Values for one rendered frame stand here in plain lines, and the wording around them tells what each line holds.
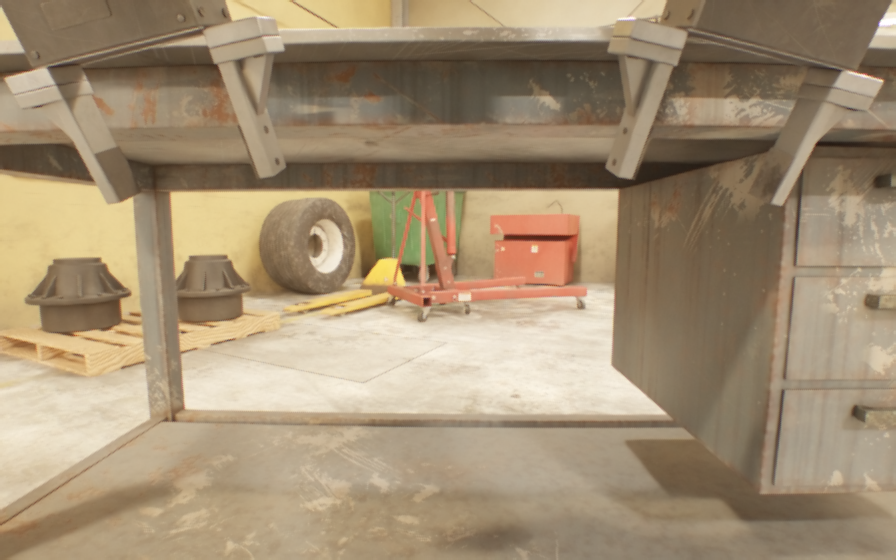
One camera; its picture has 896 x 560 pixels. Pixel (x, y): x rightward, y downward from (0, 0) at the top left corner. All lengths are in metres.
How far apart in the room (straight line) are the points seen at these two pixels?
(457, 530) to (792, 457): 0.47
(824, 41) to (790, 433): 0.45
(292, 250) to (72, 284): 2.05
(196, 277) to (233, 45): 2.87
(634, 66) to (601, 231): 6.05
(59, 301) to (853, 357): 3.22
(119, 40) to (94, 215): 4.23
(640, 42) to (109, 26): 0.34
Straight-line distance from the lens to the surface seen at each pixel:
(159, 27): 0.36
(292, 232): 4.67
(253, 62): 0.35
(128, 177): 0.45
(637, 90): 0.36
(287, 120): 0.47
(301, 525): 0.83
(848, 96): 0.44
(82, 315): 3.24
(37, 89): 0.44
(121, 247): 4.67
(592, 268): 6.41
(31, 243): 4.44
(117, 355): 2.74
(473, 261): 6.93
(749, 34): 0.37
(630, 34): 0.34
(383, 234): 6.16
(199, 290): 3.13
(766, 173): 0.45
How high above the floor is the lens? 0.69
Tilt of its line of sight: 6 degrees down
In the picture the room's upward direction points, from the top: straight up
